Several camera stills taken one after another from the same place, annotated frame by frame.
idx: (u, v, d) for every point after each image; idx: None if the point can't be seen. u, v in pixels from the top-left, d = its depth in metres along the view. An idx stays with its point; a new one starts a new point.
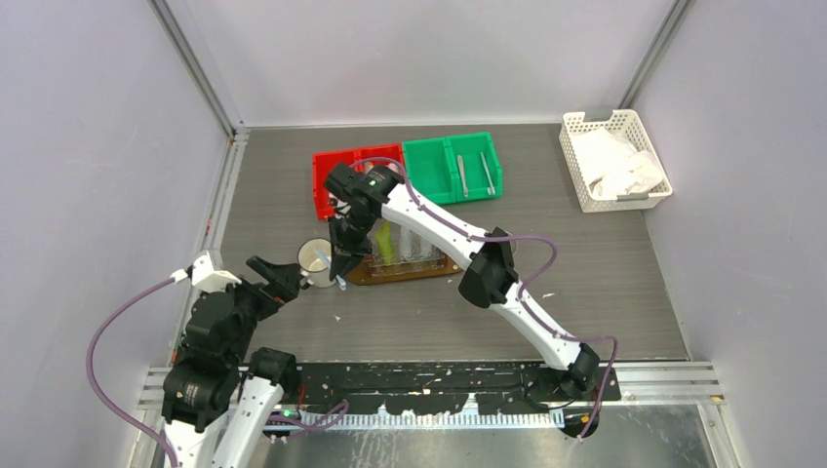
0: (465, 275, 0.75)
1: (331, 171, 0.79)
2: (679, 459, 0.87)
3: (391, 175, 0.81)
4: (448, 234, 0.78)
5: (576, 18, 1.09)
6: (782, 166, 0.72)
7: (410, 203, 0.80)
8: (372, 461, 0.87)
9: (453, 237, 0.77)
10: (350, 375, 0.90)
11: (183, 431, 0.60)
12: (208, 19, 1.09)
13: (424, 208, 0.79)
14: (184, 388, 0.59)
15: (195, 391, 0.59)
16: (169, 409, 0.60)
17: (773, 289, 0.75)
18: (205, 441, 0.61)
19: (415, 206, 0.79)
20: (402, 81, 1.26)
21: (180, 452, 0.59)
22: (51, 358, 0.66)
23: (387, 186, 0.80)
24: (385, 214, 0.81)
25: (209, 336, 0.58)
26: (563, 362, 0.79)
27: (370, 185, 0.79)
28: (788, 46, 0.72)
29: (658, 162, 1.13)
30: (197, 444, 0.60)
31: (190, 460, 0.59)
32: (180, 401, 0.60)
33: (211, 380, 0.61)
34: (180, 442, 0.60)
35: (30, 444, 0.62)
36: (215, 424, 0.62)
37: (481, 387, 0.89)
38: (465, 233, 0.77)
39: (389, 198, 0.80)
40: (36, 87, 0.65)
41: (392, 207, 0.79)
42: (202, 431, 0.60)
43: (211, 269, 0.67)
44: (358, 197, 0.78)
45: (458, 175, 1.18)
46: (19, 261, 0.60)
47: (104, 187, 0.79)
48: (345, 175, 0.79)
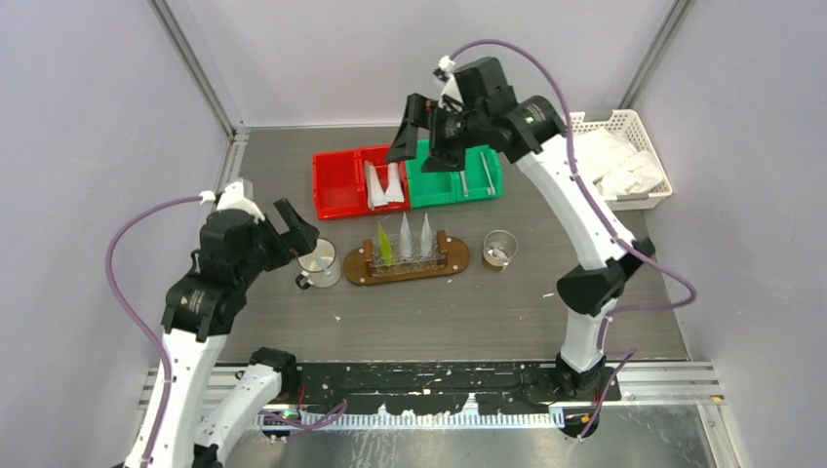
0: (582, 277, 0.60)
1: (480, 69, 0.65)
2: (679, 459, 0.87)
3: (556, 121, 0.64)
4: (591, 223, 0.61)
5: (576, 18, 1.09)
6: (783, 166, 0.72)
7: (566, 165, 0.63)
8: (372, 461, 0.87)
9: (596, 230, 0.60)
10: (350, 375, 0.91)
11: (184, 343, 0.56)
12: (207, 19, 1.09)
13: (578, 180, 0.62)
14: (191, 294, 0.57)
15: (201, 297, 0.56)
16: (171, 317, 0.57)
17: (773, 290, 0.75)
18: (206, 358, 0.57)
19: (568, 173, 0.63)
20: (402, 80, 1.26)
21: (177, 365, 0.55)
22: (52, 358, 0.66)
23: (541, 129, 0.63)
24: (525, 161, 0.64)
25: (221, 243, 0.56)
26: (583, 367, 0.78)
27: (523, 119, 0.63)
28: (789, 46, 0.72)
29: (658, 162, 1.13)
30: (197, 360, 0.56)
31: (187, 374, 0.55)
32: (184, 309, 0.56)
33: (216, 292, 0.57)
34: (179, 354, 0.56)
35: (30, 444, 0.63)
36: (216, 342, 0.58)
37: (481, 387, 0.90)
38: (612, 231, 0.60)
39: (543, 149, 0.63)
40: (36, 86, 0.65)
41: (542, 161, 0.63)
42: (203, 340, 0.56)
43: (239, 197, 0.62)
44: (504, 127, 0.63)
45: (458, 175, 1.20)
46: (19, 262, 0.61)
47: (103, 188, 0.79)
48: (492, 86, 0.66)
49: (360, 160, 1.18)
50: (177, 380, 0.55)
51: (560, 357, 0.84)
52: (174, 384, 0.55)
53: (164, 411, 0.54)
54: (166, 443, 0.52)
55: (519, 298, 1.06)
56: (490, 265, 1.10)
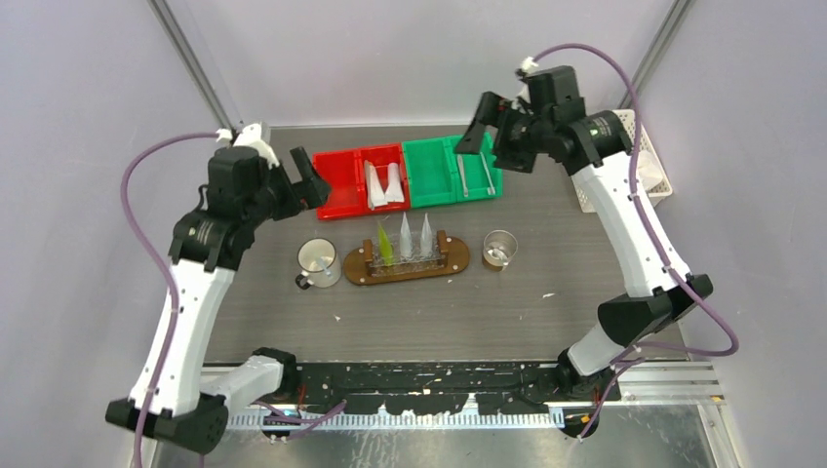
0: (629, 304, 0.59)
1: (553, 75, 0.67)
2: (679, 459, 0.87)
3: (623, 136, 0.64)
4: (644, 249, 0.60)
5: (576, 17, 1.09)
6: (783, 166, 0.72)
7: (626, 182, 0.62)
8: (372, 461, 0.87)
9: (648, 255, 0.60)
10: (350, 375, 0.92)
11: (192, 274, 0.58)
12: (207, 19, 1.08)
13: (637, 200, 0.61)
14: (200, 227, 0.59)
15: (209, 230, 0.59)
16: (177, 249, 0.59)
17: (773, 290, 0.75)
18: (212, 291, 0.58)
19: (627, 191, 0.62)
20: (402, 80, 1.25)
21: (184, 295, 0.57)
22: (52, 359, 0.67)
23: (605, 142, 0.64)
24: (582, 173, 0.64)
25: (230, 177, 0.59)
26: (586, 371, 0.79)
27: (588, 131, 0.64)
28: (790, 46, 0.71)
29: (658, 162, 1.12)
30: (204, 292, 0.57)
31: (194, 305, 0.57)
32: (193, 240, 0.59)
33: (224, 224, 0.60)
34: (186, 286, 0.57)
35: (30, 444, 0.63)
36: (222, 276, 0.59)
37: (480, 387, 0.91)
38: (666, 260, 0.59)
39: (604, 163, 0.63)
40: (36, 88, 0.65)
41: (603, 175, 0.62)
42: (211, 270, 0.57)
43: (256, 137, 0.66)
44: (568, 137, 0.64)
45: (458, 175, 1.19)
46: (19, 263, 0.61)
47: (103, 189, 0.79)
48: (563, 94, 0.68)
49: (360, 160, 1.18)
50: (184, 312, 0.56)
51: (564, 353, 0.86)
52: (180, 314, 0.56)
53: (170, 341, 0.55)
54: (172, 374, 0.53)
55: (519, 298, 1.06)
56: (490, 265, 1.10)
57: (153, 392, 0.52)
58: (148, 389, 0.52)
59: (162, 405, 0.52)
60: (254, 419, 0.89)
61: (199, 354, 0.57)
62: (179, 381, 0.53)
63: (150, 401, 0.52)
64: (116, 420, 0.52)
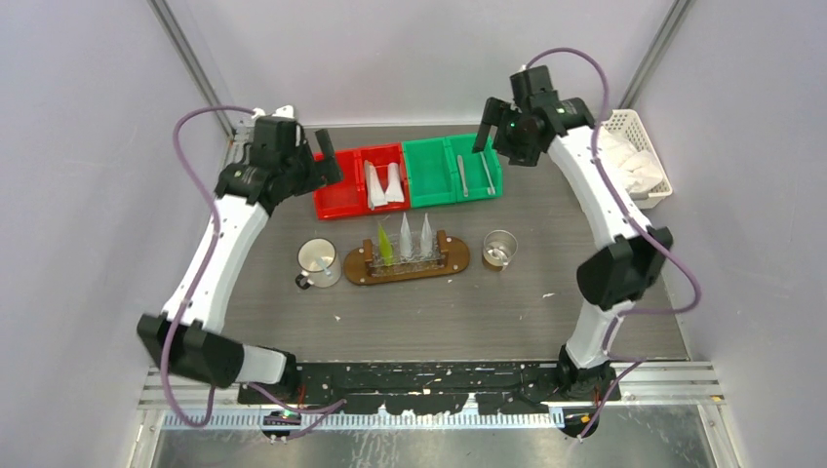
0: (595, 255, 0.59)
1: (528, 70, 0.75)
2: (679, 459, 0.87)
3: (587, 115, 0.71)
4: (605, 203, 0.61)
5: (576, 17, 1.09)
6: (783, 166, 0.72)
7: (587, 149, 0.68)
8: (372, 461, 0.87)
9: (610, 209, 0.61)
10: (350, 375, 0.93)
11: (236, 207, 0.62)
12: (208, 19, 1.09)
13: (598, 162, 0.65)
14: (245, 171, 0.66)
15: (253, 175, 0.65)
16: (222, 187, 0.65)
17: (773, 290, 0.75)
18: (250, 224, 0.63)
19: (590, 155, 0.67)
20: (403, 80, 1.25)
21: (225, 224, 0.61)
22: (53, 358, 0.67)
23: (571, 122, 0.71)
24: (553, 145, 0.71)
25: (277, 135, 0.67)
26: (581, 363, 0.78)
27: (556, 112, 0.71)
28: (790, 46, 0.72)
29: (657, 162, 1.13)
30: (244, 222, 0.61)
31: (234, 232, 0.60)
32: (237, 180, 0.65)
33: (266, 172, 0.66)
34: (228, 214, 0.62)
35: (30, 444, 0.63)
36: (259, 214, 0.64)
37: (480, 387, 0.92)
38: (626, 212, 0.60)
39: (568, 135, 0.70)
40: (37, 88, 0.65)
41: (567, 143, 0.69)
42: (252, 205, 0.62)
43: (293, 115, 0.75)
44: (539, 117, 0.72)
45: (458, 175, 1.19)
46: (19, 262, 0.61)
47: (104, 188, 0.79)
48: (537, 86, 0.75)
49: (360, 160, 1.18)
50: (224, 237, 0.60)
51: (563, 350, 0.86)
52: (219, 239, 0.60)
53: (210, 259, 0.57)
54: (207, 291, 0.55)
55: (519, 298, 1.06)
56: (490, 265, 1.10)
57: (187, 304, 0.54)
58: (183, 300, 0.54)
59: (194, 317, 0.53)
60: (254, 419, 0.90)
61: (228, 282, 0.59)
62: (214, 296, 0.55)
63: (183, 311, 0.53)
64: (143, 331, 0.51)
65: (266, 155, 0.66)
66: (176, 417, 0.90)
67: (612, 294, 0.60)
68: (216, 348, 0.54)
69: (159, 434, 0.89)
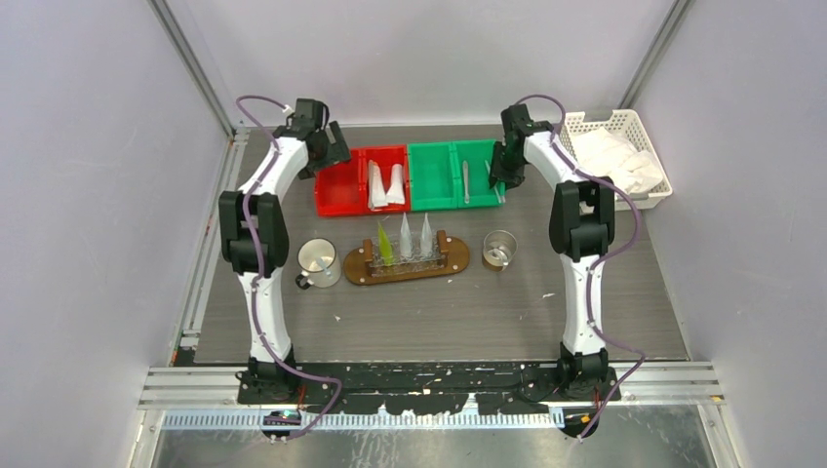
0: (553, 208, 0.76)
1: (510, 107, 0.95)
2: (679, 459, 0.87)
3: (548, 125, 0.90)
4: (557, 165, 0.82)
5: (576, 18, 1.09)
6: (784, 166, 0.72)
7: (546, 139, 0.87)
8: (372, 461, 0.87)
9: (562, 168, 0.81)
10: (350, 375, 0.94)
11: (289, 139, 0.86)
12: (207, 19, 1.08)
13: (554, 145, 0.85)
14: (292, 126, 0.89)
15: (298, 125, 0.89)
16: (278, 130, 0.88)
17: (773, 290, 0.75)
18: (297, 155, 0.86)
19: (547, 143, 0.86)
20: (402, 80, 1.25)
21: (284, 147, 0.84)
22: (53, 358, 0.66)
23: (537, 130, 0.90)
24: (527, 147, 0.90)
25: (314, 107, 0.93)
26: (573, 348, 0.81)
27: (527, 127, 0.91)
28: (790, 45, 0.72)
29: (657, 162, 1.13)
30: (295, 147, 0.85)
31: (289, 154, 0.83)
32: (288, 130, 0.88)
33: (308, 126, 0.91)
34: (285, 142, 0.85)
35: (30, 443, 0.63)
36: (301, 155, 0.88)
37: (481, 387, 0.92)
38: (572, 168, 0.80)
39: (532, 135, 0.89)
40: (36, 88, 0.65)
41: (532, 138, 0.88)
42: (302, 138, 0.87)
43: None
44: (514, 132, 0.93)
45: (460, 179, 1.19)
46: (19, 261, 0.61)
47: (102, 188, 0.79)
48: (518, 115, 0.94)
49: (365, 160, 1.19)
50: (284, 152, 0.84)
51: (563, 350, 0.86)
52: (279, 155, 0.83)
53: (273, 165, 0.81)
54: (272, 179, 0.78)
55: (518, 299, 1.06)
56: (490, 265, 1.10)
57: (258, 185, 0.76)
58: (255, 182, 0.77)
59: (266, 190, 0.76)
60: (254, 419, 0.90)
61: (283, 183, 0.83)
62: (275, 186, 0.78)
63: (255, 188, 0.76)
64: (227, 201, 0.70)
65: (305, 120, 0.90)
66: (176, 417, 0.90)
67: (580, 238, 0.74)
68: (281, 219, 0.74)
69: (160, 434, 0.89)
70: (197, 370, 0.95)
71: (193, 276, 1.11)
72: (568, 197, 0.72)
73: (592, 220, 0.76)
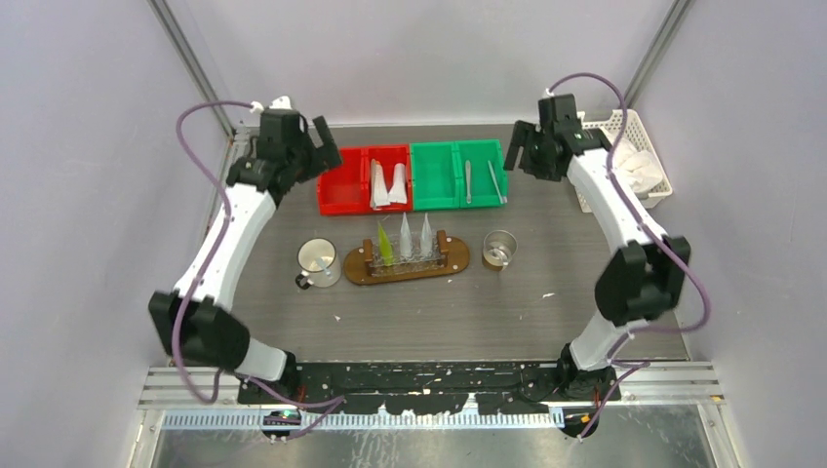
0: (610, 263, 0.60)
1: (554, 97, 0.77)
2: (679, 459, 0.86)
3: (604, 139, 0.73)
4: (617, 212, 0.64)
5: (576, 18, 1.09)
6: (784, 166, 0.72)
7: (603, 168, 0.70)
8: (372, 461, 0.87)
9: (623, 217, 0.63)
10: (350, 375, 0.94)
11: (241, 193, 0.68)
12: (208, 19, 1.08)
13: (612, 177, 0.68)
14: (253, 165, 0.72)
15: (260, 168, 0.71)
16: (233, 176, 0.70)
17: (773, 290, 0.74)
18: (257, 213, 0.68)
19: (605, 172, 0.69)
20: (402, 79, 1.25)
21: (236, 208, 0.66)
22: (53, 356, 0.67)
23: (589, 143, 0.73)
24: (571, 168, 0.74)
25: (281, 129, 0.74)
26: (583, 365, 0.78)
27: (574, 137, 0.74)
28: (791, 46, 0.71)
29: (658, 162, 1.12)
30: (254, 208, 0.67)
31: (245, 216, 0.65)
32: (246, 171, 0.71)
33: (272, 165, 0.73)
34: (240, 201, 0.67)
35: (30, 443, 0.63)
36: (266, 207, 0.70)
37: (481, 387, 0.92)
38: (640, 219, 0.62)
39: (582, 155, 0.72)
40: (36, 88, 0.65)
41: (582, 162, 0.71)
42: (260, 191, 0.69)
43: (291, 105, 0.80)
44: (557, 140, 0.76)
45: (463, 179, 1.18)
46: (19, 262, 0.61)
47: (103, 188, 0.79)
48: (562, 113, 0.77)
49: (367, 160, 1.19)
50: (237, 217, 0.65)
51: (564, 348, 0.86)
52: (232, 222, 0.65)
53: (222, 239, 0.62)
54: (217, 269, 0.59)
55: (518, 299, 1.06)
56: (490, 265, 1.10)
57: (199, 282, 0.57)
58: (195, 278, 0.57)
59: (204, 293, 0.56)
60: (254, 419, 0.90)
61: (240, 258, 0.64)
62: (224, 275, 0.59)
63: (196, 289, 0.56)
64: (158, 308, 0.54)
65: (272, 150, 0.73)
66: (176, 417, 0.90)
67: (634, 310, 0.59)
68: (227, 328, 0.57)
69: (160, 434, 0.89)
70: (197, 370, 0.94)
71: None
72: (634, 265, 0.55)
73: (653, 284, 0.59)
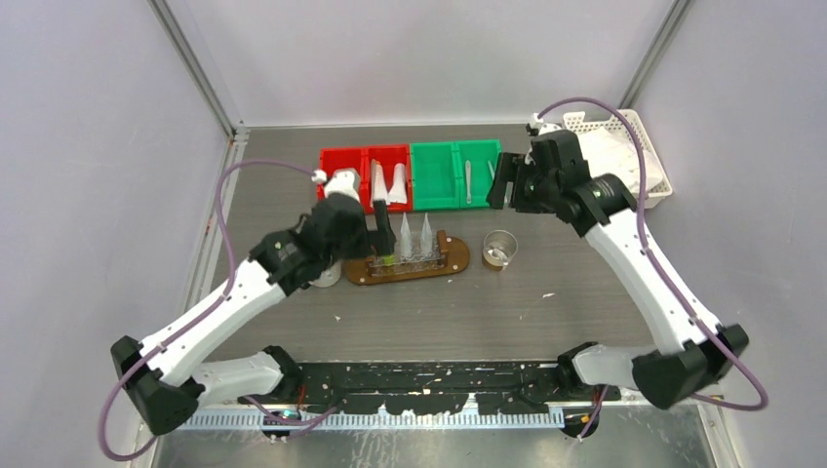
0: (663, 363, 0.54)
1: (555, 139, 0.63)
2: (679, 459, 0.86)
3: (624, 195, 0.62)
4: (665, 301, 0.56)
5: (576, 19, 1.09)
6: (784, 167, 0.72)
7: (640, 244, 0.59)
8: (372, 461, 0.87)
9: (671, 308, 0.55)
10: (350, 375, 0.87)
11: (256, 274, 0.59)
12: (208, 19, 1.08)
13: (651, 253, 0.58)
14: (283, 248, 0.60)
15: (288, 254, 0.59)
16: (259, 251, 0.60)
17: (773, 290, 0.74)
18: (256, 300, 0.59)
19: (640, 246, 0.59)
20: (402, 79, 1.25)
21: (237, 288, 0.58)
22: (52, 356, 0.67)
23: (608, 203, 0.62)
24: (591, 234, 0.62)
25: (333, 224, 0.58)
26: (587, 379, 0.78)
27: (591, 196, 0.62)
28: (791, 46, 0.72)
29: (657, 162, 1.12)
30: (255, 294, 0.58)
31: (242, 302, 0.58)
32: (273, 252, 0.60)
33: (305, 255, 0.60)
34: (238, 282, 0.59)
35: (29, 443, 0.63)
36: (271, 296, 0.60)
37: (481, 387, 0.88)
38: (691, 312, 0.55)
39: (609, 222, 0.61)
40: (36, 88, 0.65)
41: (608, 233, 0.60)
42: (270, 284, 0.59)
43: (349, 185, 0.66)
44: (569, 199, 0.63)
45: (463, 178, 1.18)
46: (19, 261, 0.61)
47: (103, 188, 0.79)
48: (566, 157, 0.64)
49: (367, 160, 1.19)
50: (231, 298, 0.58)
51: (562, 355, 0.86)
52: (225, 300, 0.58)
53: (203, 318, 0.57)
54: (183, 345, 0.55)
55: (518, 299, 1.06)
56: (490, 265, 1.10)
57: (160, 350, 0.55)
58: (159, 345, 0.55)
59: (158, 364, 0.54)
60: (254, 419, 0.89)
61: (217, 338, 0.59)
62: (187, 353, 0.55)
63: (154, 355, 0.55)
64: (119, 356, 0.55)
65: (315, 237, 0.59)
66: None
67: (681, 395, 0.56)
68: (172, 399, 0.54)
69: (159, 433, 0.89)
70: None
71: (193, 275, 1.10)
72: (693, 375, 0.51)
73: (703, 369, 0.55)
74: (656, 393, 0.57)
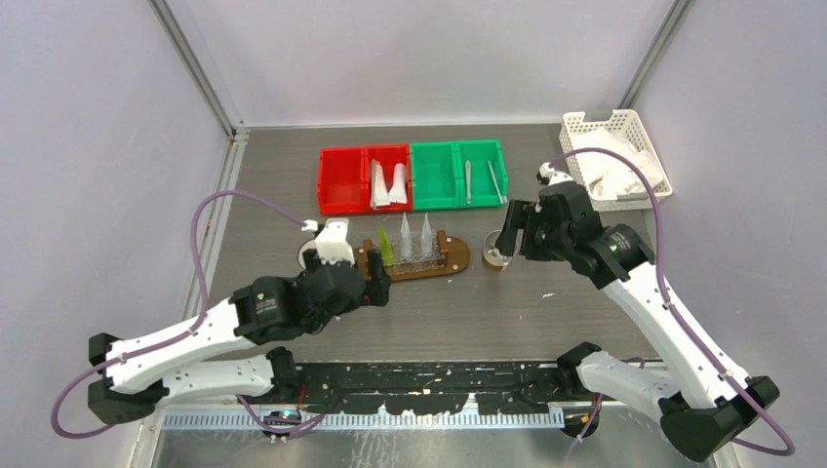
0: (691, 418, 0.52)
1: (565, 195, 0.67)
2: (679, 459, 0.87)
3: (642, 245, 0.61)
4: (691, 358, 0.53)
5: (576, 18, 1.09)
6: (784, 166, 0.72)
7: (660, 297, 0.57)
8: (372, 461, 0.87)
9: (699, 364, 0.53)
10: (350, 375, 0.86)
11: (225, 318, 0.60)
12: (208, 19, 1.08)
13: (673, 308, 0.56)
14: (267, 299, 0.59)
15: (267, 309, 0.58)
16: (243, 295, 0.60)
17: (773, 289, 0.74)
18: (221, 346, 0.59)
19: (660, 299, 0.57)
20: (402, 79, 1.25)
21: (207, 327, 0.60)
22: (52, 357, 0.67)
23: (626, 255, 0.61)
24: (608, 287, 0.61)
25: (326, 292, 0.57)
26: (587, 385, 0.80)
27: (608, 249, 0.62)
28: (791, 45, 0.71)
29: (658, 162, 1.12)
30: (216, 341, 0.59)
31: (202, 343, 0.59)
32: (255, 301, 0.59)
33: (287, 316, 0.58)
34: (212, 324, 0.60)
35: (29, 443, 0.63)
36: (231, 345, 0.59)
37: (480, 387, 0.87)
38: (722, 368, 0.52)
39: (628, 277, 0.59)
40: (36, 88, 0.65)
41: (626, 287, 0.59)
42: (236, 334, 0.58)
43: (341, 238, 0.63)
44: (586, 252, 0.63)
45: (463, 178, 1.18)
46: (19, 261, 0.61)
47: (103, 188, 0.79)
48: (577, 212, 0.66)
49: (367, 160, 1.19)
50: (195, 335, 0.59)
51: (562, 356, 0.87)
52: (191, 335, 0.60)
53: (167, 344, 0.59)
54: (138, 364, 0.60)
55: (518, 299, 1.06)
56: (490, 265, 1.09)
57: (120, 361, 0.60)
58: (123, 356, 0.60)
59: (113, 372, 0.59)
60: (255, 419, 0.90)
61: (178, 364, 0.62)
62: (139, 372, 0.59)
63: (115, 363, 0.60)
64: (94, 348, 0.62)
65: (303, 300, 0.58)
66: (176, 417, 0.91)
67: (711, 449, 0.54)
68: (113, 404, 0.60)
69: (160, 433, 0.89)
70: None
71: (193, 275, 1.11)
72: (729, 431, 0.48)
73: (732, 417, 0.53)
74: (689, 448, 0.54)
